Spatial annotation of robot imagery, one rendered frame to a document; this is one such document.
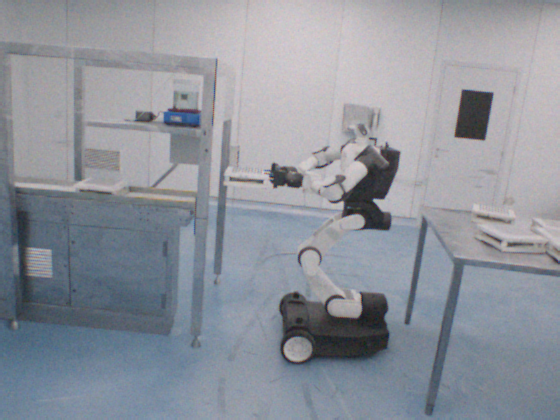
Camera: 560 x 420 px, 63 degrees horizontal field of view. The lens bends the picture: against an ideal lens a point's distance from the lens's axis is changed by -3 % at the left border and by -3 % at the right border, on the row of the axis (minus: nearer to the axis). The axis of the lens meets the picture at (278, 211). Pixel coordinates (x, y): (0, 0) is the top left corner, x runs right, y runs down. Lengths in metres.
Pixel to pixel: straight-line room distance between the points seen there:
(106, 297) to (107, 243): 0.34
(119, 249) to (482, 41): 5.00
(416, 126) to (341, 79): 1.12
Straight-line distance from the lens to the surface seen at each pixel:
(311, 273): 2.75
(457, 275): 2.29
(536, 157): 6.70
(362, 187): 2.64
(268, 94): 6.09
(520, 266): 2.32
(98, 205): 2.77
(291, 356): 2.78
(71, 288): 3.06
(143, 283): 2.89
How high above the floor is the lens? 1.47
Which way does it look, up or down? 14 degrees down
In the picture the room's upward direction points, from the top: 5 degrees clockwise
